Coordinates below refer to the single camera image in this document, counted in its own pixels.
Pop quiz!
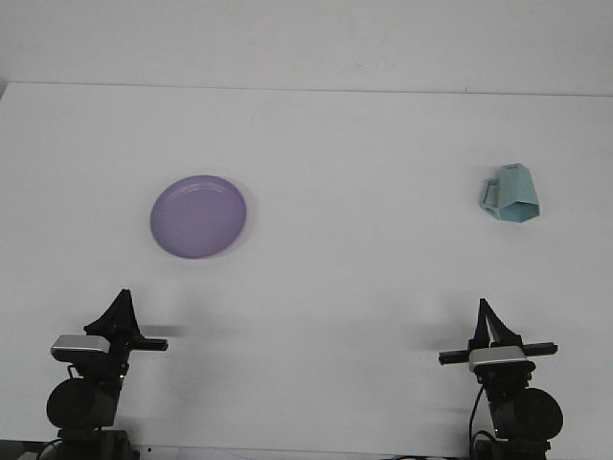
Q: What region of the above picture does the pale purple round plate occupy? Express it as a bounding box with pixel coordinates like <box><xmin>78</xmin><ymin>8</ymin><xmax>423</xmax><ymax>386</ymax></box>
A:
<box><xmin>149</xmin><ymin>173</ymin><xmax>249</xmax><ymax>261</ymax></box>

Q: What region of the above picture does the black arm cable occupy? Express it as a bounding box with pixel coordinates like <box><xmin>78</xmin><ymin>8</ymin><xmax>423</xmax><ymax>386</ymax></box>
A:
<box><xmin>468</xmin><ymin>386</ymin><xmax>486</xmax><ymax>451</ymax></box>

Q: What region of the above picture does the pale blue hexagonal cup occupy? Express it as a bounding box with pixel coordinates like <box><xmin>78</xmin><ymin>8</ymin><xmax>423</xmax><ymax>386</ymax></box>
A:
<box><xmin>476</xmin><ymin>163</ymin><xmax>543</xmax><ymax>223</ymax></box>

